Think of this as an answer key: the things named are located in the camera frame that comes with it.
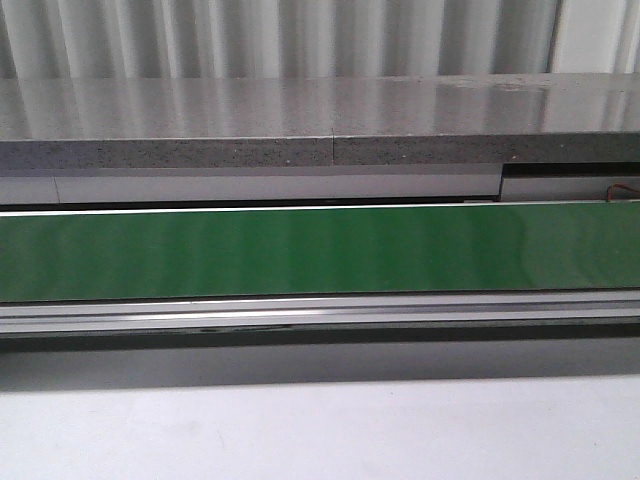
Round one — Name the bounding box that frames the green conveyor belt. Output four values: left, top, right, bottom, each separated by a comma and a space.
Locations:
1, 202, 639, 303

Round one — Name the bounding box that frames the grey stone shelf slab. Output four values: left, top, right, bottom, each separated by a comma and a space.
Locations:
1, 74, 639, 170

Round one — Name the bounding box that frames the white pleated curtain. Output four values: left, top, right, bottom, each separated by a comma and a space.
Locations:
1, 1, 639, 78

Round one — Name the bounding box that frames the silver conveyor frame rail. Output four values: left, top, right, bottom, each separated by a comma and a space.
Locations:
1, 290, 639, 334

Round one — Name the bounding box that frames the red wire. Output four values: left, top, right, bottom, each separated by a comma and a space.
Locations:
605, 183, 640, 203

